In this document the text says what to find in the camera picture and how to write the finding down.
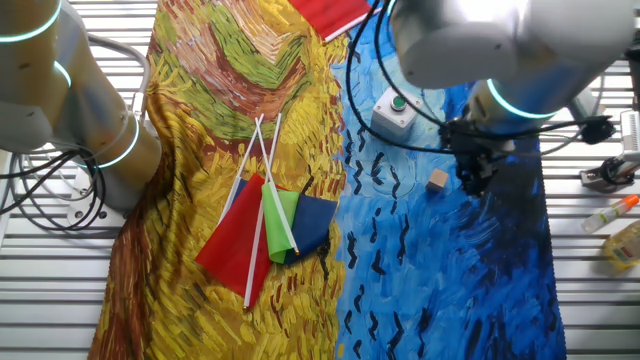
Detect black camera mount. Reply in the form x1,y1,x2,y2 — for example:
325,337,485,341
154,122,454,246
579,152,640,194

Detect white box with green button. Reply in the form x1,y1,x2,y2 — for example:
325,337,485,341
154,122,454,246
370,86,424,143

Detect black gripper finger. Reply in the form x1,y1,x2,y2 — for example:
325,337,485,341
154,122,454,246
455,158,477,195
474,164,500,198

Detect black base cable bundle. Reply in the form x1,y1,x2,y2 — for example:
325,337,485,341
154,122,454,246
0,144,109,234

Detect large red flag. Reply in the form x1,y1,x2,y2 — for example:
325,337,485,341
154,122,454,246
287,0,384,44

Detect small green flag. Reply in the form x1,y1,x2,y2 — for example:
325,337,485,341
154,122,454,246
253,116,302,265

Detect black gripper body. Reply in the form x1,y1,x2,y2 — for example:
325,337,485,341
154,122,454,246
439,117,516,174

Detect spray bottle with orange cap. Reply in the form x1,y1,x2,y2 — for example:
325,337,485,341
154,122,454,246
581,193,640,234

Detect small wooden cube block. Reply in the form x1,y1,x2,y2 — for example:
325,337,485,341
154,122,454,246
425,168,450,193

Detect bottle with yellow liquid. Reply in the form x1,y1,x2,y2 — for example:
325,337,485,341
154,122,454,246
602,219,640,272

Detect Van Gogh print tablecloth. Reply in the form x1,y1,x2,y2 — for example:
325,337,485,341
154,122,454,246
87,0,569,360

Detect small red flag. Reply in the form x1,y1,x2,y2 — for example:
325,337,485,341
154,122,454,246
193,112,284,311

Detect silver ribbed handheld device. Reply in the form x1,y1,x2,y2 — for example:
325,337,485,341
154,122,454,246
619,109,640,154

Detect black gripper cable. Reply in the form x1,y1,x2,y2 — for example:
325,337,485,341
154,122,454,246
373,0,617,147
343,0,454,155

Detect small dark blue flag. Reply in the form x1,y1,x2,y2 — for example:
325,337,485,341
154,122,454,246
218,112,340,266

